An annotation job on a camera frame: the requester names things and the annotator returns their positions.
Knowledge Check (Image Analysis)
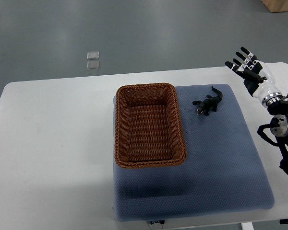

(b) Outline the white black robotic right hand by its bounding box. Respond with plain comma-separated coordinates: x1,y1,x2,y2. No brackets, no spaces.
225,47,284,108

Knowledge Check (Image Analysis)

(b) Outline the dark toy crocodile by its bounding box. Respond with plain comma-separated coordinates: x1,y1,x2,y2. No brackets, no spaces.
192,86,223,116

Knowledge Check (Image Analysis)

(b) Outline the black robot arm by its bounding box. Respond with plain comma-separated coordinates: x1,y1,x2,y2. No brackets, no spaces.
257,94,288,175

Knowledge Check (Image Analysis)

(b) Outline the brown wicker basket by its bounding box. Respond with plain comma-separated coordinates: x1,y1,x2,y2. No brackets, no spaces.
114,83,187,169

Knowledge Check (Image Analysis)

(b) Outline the wooden box corner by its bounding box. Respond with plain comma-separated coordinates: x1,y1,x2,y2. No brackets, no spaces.
262,0,288,13

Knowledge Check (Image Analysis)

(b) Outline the blue-grey cushion mat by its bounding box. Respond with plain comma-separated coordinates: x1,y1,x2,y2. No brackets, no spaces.
114,84,275,221

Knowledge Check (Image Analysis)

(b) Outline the upper metal floor plate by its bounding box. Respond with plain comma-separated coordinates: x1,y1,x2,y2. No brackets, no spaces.
87,51,99,60

